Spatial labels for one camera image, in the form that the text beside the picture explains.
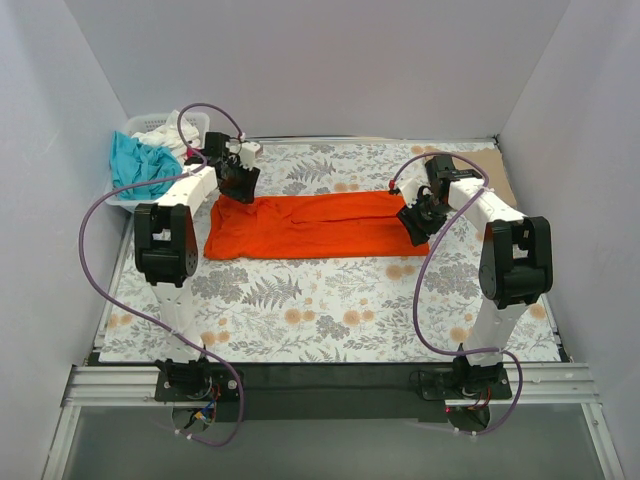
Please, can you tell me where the orange t shirt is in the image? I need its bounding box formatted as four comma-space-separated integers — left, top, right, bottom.
204, 191, 429, 260

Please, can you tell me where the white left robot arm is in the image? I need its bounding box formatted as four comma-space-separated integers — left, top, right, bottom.
134, 132, 262, 400

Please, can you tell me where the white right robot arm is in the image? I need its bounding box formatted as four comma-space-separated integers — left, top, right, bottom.
389, 152, 553, 409

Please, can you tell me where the white t shirt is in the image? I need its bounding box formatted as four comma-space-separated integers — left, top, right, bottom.
125, 110, 210, 157

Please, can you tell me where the folded beige t shirt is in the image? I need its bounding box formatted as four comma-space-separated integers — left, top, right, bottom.
468, 148, 517, 207

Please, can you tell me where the floral patterned table mat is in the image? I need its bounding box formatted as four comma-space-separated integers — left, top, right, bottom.
98, 140, 564, 364

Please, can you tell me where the teal t shirt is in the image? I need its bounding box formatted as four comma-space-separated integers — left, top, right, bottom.
109, 131, 182, 201

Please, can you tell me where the white plastic laundry basket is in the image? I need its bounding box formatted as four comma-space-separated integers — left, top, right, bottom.
106, 110, 210, 211

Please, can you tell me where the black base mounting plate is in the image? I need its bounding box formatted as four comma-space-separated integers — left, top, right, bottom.
154, 359, 516, 423

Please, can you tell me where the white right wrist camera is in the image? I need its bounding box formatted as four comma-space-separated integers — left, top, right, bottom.
389, 178, 423, 208

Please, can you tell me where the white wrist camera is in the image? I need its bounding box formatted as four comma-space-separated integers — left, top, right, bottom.
227, 140, 263, 164
389, 178, 423, 208

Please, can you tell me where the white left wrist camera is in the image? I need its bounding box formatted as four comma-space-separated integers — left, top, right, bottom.
227, 140, 263, 164

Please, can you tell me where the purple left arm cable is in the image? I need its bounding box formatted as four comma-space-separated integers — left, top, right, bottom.
78, 103, 249, 447

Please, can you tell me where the aluminium frame rail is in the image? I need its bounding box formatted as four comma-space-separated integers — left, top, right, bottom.
62, 366, 159, 407

